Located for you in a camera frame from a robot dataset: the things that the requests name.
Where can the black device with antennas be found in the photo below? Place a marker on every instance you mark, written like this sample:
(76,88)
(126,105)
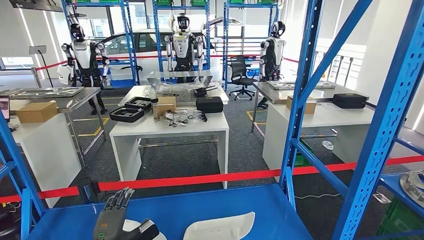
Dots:
(200,92)

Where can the steel barrier post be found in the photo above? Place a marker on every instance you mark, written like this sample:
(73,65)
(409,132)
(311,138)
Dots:
(36,78)

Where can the black zippered case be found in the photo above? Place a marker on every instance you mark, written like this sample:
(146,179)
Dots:
(209,105)
(350,101)

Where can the metal floor socket plate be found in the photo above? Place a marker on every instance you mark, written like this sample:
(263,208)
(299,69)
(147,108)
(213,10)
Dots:
(381,198)

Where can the pile of bagged parts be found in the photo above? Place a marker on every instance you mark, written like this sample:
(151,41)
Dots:
(180,117)

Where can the brown cardboard box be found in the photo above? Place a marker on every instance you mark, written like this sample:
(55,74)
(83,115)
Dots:
(311,106)
(36,112)
(164,106)

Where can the open laptop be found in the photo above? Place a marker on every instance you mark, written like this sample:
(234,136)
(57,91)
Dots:
(4,107)

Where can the white car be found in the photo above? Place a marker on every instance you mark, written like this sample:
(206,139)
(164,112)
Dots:
(145,68)

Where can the white plastic part orange marks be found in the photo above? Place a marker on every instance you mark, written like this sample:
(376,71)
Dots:
(132,224)

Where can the clear plastic wrap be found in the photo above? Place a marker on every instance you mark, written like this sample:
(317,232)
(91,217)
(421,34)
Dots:
(172,88)

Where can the black rubber tire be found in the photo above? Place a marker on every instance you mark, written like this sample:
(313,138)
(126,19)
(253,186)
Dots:
(8,225)

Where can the clear plastic bag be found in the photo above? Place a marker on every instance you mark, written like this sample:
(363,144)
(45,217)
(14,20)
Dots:
(328,145)

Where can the black hanging screen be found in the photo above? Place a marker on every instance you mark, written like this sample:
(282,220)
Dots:
(36,5)

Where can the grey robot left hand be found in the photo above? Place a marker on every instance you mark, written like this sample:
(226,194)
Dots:
(107,222)

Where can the shiny metal sheet part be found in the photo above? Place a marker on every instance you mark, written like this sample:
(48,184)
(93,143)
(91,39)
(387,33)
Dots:
(159,79)

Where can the white black humanoid robot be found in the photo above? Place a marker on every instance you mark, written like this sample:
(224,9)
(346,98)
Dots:
(273,49)
(82,54)
(183,46)

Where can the white locker cabinet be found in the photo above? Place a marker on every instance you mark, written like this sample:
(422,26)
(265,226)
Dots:
(359,63)

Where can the black foam tray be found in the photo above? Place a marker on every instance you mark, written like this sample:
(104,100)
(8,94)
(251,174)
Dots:
(114,116)
(132,105)

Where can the black office chair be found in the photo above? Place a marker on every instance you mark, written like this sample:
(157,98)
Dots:
(239,69)

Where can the flat metal tray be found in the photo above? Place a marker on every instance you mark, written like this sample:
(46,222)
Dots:
(43,92)
(285,85)

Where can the red barrier belt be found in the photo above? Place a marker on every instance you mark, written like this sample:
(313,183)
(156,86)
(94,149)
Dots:
(48,66)
(198,180)

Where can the white table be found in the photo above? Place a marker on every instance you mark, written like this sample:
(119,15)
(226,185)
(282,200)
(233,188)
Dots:
(351,117)
(49,155)
(172,132)

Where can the silver wheel cover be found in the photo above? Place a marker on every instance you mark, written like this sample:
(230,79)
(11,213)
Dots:
(414,188)

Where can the grey sign on stand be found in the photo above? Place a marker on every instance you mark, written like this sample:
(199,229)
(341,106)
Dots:
(37,49)

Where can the black barrier post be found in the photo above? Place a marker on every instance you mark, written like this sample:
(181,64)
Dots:
(86,190)

